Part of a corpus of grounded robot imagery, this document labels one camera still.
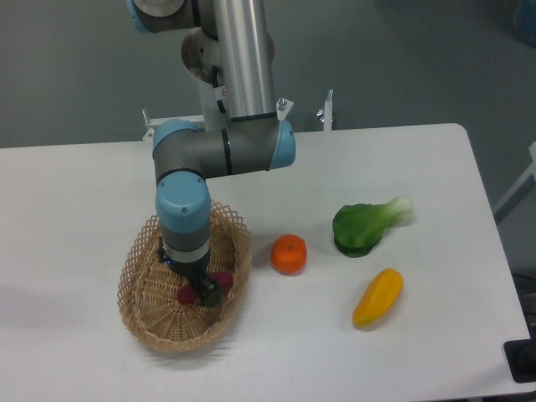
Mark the woven wicker basket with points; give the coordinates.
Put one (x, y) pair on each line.
(148, 290)

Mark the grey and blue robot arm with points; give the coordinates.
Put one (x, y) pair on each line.
(184, 156)

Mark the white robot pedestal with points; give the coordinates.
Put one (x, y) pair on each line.
(234, 77)

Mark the white frame at right edge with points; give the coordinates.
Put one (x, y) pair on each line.
(520, 188)

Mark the green bok choy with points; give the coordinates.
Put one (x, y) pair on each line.
(358, 228)

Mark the yellow mango slice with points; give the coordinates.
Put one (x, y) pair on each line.
(380, 295)

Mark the purple sweet potato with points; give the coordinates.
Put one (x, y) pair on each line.
(187, 294)

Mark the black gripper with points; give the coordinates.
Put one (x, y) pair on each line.
(195, 272)

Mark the black box at table edge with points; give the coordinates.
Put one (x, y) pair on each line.
(520, 355)

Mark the orange tangerine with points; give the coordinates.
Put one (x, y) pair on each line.
(289, 254)

